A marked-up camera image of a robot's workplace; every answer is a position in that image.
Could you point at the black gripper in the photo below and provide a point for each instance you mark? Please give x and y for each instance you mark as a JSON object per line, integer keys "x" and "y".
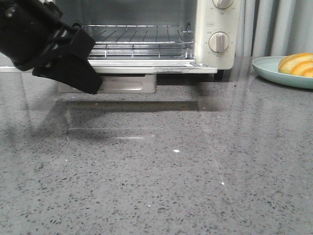
{"x": 64, "y": 58}

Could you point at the oven glass door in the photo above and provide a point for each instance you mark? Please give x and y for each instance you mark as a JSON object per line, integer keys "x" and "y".
{"x": 140, "y": 76}

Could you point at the upper oven control knob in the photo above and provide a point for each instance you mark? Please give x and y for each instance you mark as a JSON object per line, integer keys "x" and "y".
{"x": 222, "y": 4}

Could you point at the lower oven control knob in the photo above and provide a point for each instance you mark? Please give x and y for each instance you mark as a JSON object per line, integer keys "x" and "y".
{"x": 219, "y": 42}

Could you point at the white toaster oven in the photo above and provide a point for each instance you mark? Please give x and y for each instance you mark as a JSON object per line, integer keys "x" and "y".
{"x": 202, "y": 16}

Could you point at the orange striped croissant bread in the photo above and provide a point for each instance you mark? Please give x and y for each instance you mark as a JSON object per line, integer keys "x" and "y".
{"x": 300, "y": 64}

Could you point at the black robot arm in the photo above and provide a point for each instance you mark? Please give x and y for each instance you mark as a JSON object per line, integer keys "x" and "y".
{"x": 33, "y": 37}

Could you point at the oven control knob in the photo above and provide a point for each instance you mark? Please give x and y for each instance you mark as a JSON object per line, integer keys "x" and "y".
{"x": 222, "y": 4}
{"x": 219, "y": 42}

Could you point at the light green plate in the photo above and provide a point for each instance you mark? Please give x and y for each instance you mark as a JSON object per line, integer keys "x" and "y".
{"x": 267, "y": 68}

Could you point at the metal oven wire rack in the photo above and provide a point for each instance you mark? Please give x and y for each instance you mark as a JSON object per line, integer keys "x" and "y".
{"x": 162, "y": 42}

